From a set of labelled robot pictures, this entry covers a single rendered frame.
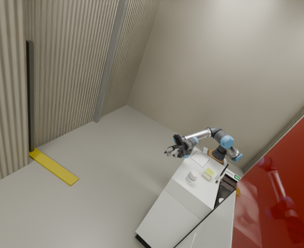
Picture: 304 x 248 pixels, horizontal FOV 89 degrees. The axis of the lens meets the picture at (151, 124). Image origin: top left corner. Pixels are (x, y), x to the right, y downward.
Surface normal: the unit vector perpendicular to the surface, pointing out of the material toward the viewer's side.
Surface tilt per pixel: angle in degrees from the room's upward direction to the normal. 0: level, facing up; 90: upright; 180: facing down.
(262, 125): 90
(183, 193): 90
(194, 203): 90
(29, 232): 0
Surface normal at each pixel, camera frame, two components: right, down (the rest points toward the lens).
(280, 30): -0.37, 0.35
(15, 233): 0.36, -0.80
